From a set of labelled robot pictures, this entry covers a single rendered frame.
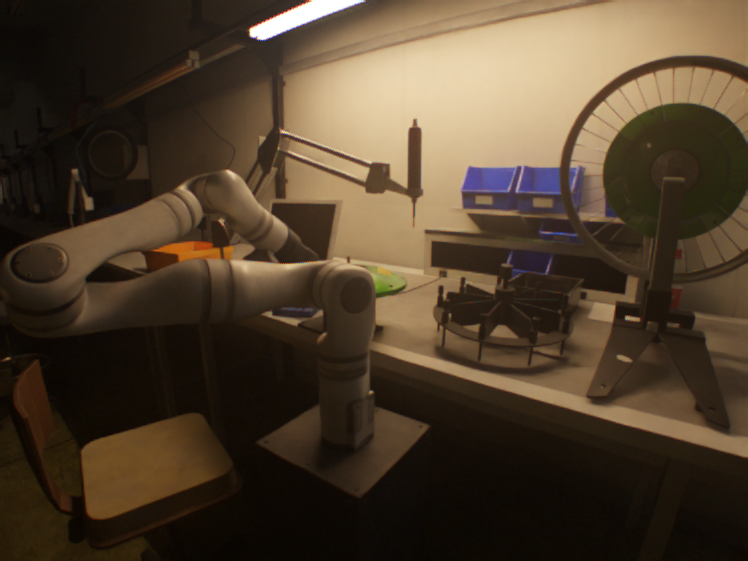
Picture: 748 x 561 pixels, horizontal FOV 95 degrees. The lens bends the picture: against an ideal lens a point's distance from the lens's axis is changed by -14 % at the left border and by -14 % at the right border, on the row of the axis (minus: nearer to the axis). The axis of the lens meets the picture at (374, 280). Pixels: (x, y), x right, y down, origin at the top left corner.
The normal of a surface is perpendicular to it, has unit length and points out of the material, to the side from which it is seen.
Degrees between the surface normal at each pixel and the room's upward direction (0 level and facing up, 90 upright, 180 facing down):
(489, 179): 90
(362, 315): 93
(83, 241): 42
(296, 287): 91
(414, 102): 90
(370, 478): 0
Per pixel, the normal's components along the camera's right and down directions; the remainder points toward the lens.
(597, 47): -0.62, 0.18
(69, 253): 0.52, -0.63
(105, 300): 0.18, -0.58
